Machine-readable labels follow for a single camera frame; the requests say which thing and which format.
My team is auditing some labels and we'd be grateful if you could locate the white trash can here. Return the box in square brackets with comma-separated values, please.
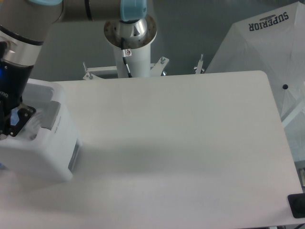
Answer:
[0, 79, 82, 181]

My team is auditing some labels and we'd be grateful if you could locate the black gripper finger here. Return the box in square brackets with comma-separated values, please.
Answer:
[0, 115, 11, 140]
[10, 104, 36, 137]

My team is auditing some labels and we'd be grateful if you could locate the clear plastic water bottle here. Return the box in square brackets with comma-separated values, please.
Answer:
[10, 107, 44, 135]

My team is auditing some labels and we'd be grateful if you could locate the white metal base bracket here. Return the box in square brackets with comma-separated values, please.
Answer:
[83, 53, 205, 80]

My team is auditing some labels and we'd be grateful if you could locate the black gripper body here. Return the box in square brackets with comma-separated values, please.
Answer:
[0, 42, 33, 116]

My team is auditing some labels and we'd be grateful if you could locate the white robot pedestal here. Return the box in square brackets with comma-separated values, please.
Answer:
[104, 14, 157, 78]

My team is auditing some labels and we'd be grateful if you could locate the black device at table corner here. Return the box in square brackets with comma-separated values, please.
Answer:
[287, 193, 305, 219]

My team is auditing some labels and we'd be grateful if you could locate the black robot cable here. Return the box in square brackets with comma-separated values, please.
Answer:
[120, 37, 133, 78]

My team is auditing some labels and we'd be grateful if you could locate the white umbrella with lettering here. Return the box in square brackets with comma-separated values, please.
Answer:
[207, 2, 305, 162]

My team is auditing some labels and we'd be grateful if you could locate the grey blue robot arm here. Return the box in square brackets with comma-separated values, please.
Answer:
[0, 0, 147, 139]

